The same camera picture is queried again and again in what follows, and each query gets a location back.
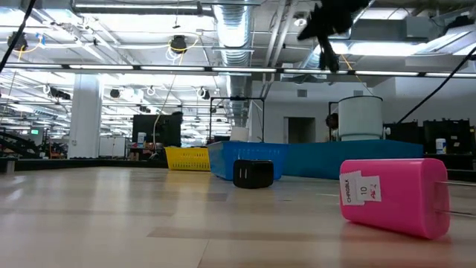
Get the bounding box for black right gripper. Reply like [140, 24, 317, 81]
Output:
[297, 0, 372, 42]

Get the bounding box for black cube charger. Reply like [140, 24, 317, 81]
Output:
[232, 159, 275, 190]

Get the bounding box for pink wall charger block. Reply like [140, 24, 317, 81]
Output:
[338, 158, 476, 240]

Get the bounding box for teal plastic bin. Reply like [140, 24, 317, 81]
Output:
[281, 139, 425, 181]

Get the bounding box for long ceiling light strip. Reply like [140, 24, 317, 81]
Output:
[0, 63, 476, 78]

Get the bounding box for person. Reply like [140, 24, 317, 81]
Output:
[324, 112, 341, 143]

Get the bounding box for clear cylindrical container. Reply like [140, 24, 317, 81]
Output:
[337, 95, 385, 141]

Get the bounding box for black hanging ceiling device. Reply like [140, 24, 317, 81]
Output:
[170, 34, 188, 55]
[7, 31, 30, 52]

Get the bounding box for blue plastic basket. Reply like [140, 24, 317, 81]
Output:
[207, 140, 292, 182]

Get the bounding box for black storage crates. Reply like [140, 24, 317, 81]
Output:
[384, 118, 476, 170]

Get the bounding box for yellow plastic basket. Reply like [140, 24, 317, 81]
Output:
[164, 146, 212, 173]

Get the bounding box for black monitor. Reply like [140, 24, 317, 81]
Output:
[132, 111, 184, 148]

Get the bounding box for white cabinets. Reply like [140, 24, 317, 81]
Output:
[98, 136, 127, 158]

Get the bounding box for white building column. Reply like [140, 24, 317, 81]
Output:
[68, 73, 104, 159]

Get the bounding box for silver vertical air duct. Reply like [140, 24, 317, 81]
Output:
[212, 0, 254, 128]

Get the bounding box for black metal frame stand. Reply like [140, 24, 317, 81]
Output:
[209, 96, 266, 143]

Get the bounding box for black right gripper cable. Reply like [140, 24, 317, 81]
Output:
[395, 46, 476, 124]

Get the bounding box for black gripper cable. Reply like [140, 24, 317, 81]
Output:
[0, 0, 38, 74]
[395, 46, 476, 124]

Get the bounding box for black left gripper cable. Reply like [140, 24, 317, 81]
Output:
[0, 0, 38, 74]

